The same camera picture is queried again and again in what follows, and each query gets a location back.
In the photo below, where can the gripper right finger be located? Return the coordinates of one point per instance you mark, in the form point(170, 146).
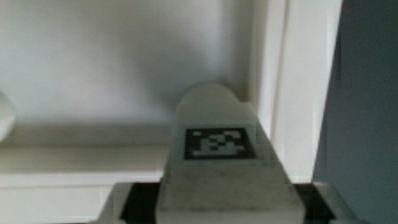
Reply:
point(327, 210)

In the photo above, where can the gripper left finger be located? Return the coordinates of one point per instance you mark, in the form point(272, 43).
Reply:
point(129, 204)

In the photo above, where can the white leg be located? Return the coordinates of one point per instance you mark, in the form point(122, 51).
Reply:
point(224, 185)

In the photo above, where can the white square tabletop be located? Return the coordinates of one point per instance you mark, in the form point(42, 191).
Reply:
point(101, 59)

